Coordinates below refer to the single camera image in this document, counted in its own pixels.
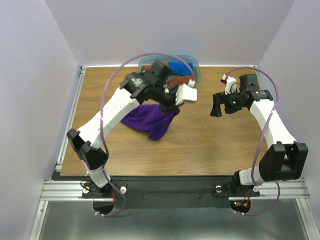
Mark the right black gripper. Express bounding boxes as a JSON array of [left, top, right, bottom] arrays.
[[210, 88, 247, 117]]

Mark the purple towel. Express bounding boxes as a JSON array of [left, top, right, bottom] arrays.
[[121, 104, 180, 141]]

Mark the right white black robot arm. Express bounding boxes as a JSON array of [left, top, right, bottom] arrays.
[[210, 74, 309, 195]]

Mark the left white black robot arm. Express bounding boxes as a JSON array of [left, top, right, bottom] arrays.
[[66, 60, 197, 197]]

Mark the lower brown rolled towel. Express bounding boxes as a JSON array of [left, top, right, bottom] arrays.
[[167, 75, 196, 88]]

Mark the brown rolled towel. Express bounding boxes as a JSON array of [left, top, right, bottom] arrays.
[[143, 64, 153, 72], [167, 75, 196, 88]]

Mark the blue rolled towel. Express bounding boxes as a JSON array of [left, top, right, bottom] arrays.
[[168, 61, 193, 76]]

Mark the teal plastic bin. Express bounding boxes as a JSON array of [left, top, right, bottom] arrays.
[[138, 55, 201, 84]]

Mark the upper brown rolled towel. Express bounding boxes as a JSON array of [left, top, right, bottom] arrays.
[[143, 64, 153, 72]]

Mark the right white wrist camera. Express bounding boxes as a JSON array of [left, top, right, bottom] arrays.
[[220, 74, 237, 95]]

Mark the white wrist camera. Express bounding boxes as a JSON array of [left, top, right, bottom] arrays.
[[175, 79, 198, 106], [220, 74, 237, 95]]

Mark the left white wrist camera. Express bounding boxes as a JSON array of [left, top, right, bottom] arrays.
[[175, 79, 198, 106]]

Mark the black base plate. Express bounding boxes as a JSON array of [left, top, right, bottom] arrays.
[[42, 175, 260, 213]]

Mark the aluminium frame rail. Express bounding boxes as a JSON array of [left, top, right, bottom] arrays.
[[31, 66, 308, 240]]

